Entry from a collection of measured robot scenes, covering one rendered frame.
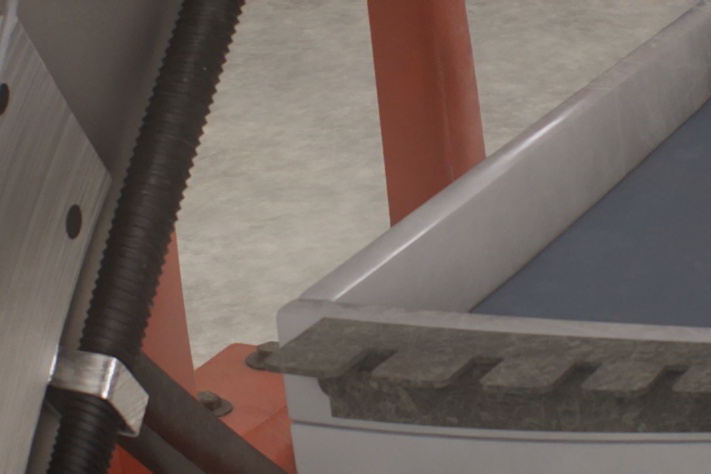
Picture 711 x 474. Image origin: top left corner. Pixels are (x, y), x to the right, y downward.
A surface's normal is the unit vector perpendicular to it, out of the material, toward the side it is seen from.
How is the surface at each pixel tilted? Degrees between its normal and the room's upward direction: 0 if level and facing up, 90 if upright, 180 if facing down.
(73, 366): 40
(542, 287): 0
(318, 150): 0
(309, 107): 0
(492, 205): 90
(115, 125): 90
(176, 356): 90
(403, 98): 90
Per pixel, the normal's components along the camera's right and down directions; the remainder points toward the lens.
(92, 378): -0.37, -0.51
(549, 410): -0.46, 0.33
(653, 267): -0.09, -0.94
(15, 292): 0.88, 0.07
